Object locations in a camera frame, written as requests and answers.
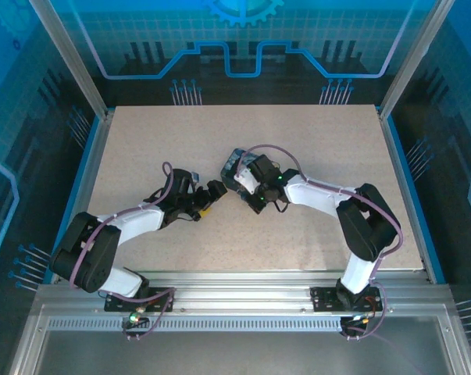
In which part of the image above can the starry night printed box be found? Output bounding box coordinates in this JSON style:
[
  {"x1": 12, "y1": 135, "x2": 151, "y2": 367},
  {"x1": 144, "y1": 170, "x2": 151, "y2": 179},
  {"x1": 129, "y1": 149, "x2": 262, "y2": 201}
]
[{"x1": 219, "y1": 147, "x2": 260, "y2": 195}]

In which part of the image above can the grey metal front tray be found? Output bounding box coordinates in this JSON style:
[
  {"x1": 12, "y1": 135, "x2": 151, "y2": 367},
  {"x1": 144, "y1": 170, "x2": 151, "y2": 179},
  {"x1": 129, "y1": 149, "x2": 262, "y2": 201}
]
[{"x1": 7, "y1": 304, "x2": 471, "y2": 375}]

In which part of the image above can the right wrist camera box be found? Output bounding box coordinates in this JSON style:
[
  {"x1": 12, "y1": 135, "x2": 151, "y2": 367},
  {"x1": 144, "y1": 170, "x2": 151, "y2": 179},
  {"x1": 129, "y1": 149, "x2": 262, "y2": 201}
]
[{"x1": 236, "y1": 166, "x2": 262, "y2": 196}]

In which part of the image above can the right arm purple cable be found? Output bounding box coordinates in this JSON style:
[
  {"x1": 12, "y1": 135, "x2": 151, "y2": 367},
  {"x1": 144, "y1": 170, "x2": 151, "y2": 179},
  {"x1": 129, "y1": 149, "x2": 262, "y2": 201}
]
[{"x1": 237, "y1": 143, "x2": 406, "y2": 341}]

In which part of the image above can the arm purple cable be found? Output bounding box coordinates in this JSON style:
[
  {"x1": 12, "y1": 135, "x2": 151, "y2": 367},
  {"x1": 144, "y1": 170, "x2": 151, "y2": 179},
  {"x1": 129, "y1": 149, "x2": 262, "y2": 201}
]
[
  {"x1": 69, "y1": 161, "x2": 177, "y2": 343},
  {"x1": 237, "y1": 143, "x2": 406, "y2": 341}
]

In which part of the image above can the aluminium mounting rail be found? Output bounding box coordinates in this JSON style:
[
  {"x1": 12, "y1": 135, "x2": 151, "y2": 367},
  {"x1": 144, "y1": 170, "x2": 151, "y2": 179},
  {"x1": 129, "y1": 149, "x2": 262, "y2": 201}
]
[{"x1": 34, "y1": 270, "x2": 455, "y2": 316}]

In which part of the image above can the aluminium side rail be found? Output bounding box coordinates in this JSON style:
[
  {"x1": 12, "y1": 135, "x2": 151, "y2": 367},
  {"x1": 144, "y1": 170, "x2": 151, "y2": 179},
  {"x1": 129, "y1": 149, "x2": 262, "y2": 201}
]
[
  {"x1": 49, "y1": 110, "x2": 115, "y2": 284},
  {"x1": 377, "y1": 110, "x2": 436, "y2": 283}
]

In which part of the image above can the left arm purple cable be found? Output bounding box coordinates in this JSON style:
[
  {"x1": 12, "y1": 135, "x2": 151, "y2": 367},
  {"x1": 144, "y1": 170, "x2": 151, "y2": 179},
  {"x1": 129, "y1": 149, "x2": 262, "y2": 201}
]
[{"x1": 69, "y1": 161, "x2": 177, "y2": 343}]

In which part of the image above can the slotted grey cable duct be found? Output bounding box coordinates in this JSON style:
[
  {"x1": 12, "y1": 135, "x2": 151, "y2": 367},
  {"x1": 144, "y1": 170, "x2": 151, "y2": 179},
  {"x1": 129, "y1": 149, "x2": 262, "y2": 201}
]
[{"x1": 46, "y1": 317, "x2": 344, "y2": 334}]

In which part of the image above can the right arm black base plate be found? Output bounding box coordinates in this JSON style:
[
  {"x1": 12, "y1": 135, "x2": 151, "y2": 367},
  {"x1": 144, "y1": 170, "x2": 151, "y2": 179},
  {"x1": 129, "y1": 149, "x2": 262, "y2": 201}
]
[{"x1": 309, "y1": 284, "x2": 384, "y2": 313}]

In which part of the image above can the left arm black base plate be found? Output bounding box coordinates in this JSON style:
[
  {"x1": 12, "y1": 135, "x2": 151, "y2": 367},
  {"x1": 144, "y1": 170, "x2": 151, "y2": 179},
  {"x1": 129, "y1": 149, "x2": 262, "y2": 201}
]
[{"x1": 103, "y1": 286, "x2": 177, "y2": 314}]

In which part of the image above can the aluminium frame post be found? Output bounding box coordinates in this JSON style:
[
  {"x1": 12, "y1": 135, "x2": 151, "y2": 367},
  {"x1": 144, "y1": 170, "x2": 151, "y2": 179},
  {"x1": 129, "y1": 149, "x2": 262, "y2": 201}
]
[
  {"x1": 378, "y1": 0, "x2": 456, "y2": 120},
  {"x1": 29, "y1": 0, "x2": 112, "y2": 120}
]

